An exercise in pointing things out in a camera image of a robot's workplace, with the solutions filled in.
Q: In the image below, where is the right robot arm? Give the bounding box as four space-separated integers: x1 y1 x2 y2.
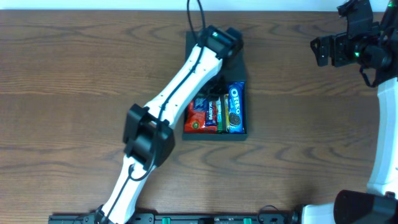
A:
290 0 397 224

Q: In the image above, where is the red snack bag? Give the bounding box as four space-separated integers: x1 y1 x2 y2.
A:
184 101 217 133

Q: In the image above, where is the blue Oreo cookie pack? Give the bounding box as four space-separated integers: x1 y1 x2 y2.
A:
228 82 244 134

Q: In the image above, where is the green white chocolate bar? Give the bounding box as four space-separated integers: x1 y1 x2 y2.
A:
216 97 224 133

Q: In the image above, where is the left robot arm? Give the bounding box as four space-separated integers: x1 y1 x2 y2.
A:
95 26 243 223

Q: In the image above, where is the dark green box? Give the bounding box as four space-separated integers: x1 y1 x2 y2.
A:
182 50 248 141

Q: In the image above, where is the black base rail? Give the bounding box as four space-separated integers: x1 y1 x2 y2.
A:
47 212 301 224

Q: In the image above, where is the purple Dairy Milk bar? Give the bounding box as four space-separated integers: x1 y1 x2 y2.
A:
205 100 217 126

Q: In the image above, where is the yellow snack bag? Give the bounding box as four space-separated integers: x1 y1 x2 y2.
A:
223 94 229 133

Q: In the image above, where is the blue Eclipse mint box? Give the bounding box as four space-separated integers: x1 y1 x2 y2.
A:
193 98 208 112

